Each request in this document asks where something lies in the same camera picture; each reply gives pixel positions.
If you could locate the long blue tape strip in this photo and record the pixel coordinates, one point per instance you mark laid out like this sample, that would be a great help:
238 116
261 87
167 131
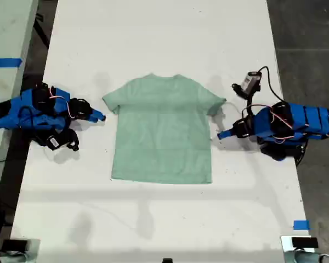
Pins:
5 62

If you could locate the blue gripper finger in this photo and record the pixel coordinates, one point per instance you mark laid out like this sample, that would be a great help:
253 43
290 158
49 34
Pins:
230 131
96 112
230 136
94 119

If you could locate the pale side table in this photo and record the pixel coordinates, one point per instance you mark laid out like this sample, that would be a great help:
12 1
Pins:
5 33

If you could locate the pale green rounded pad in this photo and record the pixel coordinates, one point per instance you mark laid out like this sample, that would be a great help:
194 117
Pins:
11 259
304 257

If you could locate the black slanted stand leg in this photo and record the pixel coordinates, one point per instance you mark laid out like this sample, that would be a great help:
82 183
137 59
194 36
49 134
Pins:
42 33

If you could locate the square blue tape piece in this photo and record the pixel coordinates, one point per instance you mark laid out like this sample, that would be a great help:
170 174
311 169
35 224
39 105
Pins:
301 225

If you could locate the pale green T-shirt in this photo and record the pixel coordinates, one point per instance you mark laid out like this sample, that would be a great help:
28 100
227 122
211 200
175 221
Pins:
161 131

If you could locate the black camera stalk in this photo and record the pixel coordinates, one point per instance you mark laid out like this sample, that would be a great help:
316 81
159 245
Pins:
251 98

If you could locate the black arm camera box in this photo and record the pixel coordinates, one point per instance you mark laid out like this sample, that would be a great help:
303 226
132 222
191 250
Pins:
54 142
250 82

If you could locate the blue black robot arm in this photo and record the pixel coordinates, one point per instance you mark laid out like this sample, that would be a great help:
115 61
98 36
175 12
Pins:
30 115
304 120

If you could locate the small black box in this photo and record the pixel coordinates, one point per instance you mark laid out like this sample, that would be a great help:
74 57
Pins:
304 242
167 260
14 245

